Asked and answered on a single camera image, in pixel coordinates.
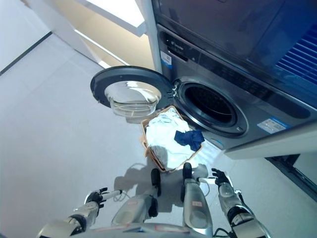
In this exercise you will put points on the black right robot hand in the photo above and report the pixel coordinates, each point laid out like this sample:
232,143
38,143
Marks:
223,178

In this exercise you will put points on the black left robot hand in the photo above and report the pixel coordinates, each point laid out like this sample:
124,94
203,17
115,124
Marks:
95,197

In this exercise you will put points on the dark blue garment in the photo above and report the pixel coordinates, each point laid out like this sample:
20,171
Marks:
190,138

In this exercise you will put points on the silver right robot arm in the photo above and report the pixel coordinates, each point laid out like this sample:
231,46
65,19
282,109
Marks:
237,213

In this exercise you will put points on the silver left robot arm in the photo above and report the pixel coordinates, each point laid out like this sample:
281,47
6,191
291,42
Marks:
81,213

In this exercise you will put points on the grey front-load washing machine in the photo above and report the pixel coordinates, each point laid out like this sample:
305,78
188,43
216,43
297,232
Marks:
215,74
272,148

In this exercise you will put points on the woven brown laundry basket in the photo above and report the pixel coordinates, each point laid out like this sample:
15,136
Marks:
144,134

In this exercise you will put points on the black right robot foot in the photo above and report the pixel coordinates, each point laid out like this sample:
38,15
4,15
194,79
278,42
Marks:
187,171

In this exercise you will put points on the black robot foot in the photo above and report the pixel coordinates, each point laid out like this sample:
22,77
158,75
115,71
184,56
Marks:
156,179
187,171

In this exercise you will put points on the silver right robot leg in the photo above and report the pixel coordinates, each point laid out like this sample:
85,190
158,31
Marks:
196,205

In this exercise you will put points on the black left robot foot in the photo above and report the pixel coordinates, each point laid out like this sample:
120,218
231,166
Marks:
156,179

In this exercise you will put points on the grey robot torso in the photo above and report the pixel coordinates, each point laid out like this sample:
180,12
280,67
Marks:
148,231

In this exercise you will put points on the white crumpled garment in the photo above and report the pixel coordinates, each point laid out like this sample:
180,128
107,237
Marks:
163,138

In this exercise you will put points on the energy label sticker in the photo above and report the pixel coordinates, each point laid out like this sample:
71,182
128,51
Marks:
273,124

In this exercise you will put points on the round washer door with glass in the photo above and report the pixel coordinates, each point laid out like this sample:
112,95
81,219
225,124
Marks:
99,81

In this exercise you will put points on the blue white QR sticker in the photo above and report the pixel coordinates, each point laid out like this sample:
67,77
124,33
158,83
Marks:
166,59

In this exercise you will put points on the grey tumble dryer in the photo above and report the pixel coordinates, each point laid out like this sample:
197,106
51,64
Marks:
223,24

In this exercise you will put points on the white counter with cabinet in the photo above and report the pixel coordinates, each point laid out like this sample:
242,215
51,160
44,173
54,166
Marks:
111,15

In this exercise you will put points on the black metal frame stand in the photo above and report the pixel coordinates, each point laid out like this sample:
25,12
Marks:
297,171

